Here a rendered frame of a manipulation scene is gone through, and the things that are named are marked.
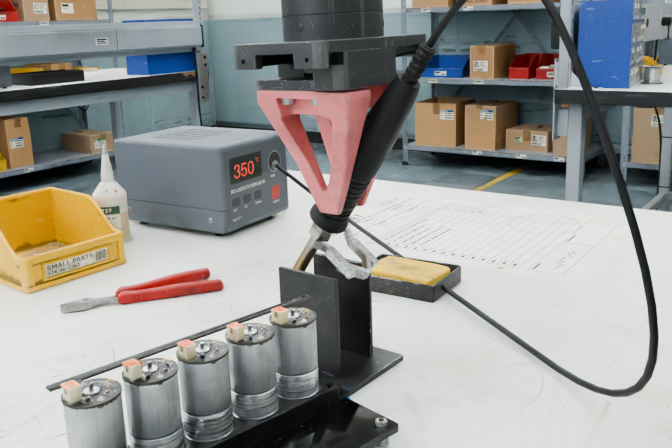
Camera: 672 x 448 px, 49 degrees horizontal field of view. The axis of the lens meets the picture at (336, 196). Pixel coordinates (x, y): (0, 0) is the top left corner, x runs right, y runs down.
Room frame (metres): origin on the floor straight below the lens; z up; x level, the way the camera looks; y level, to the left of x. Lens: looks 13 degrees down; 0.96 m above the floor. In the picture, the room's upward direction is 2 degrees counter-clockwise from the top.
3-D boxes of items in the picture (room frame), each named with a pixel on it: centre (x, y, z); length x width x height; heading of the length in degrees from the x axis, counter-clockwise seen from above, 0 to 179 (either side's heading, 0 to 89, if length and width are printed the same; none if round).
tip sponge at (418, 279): (0.58, -0.06, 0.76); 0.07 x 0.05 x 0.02; 57
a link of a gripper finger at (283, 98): (0.43, 0.00, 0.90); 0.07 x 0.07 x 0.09; 51
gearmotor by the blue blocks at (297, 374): (0.37, 0.03, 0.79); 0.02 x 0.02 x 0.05
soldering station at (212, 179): (0.81, 0.15, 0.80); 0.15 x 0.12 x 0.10; 58
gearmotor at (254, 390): (0.35, 0.05, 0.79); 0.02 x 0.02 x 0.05
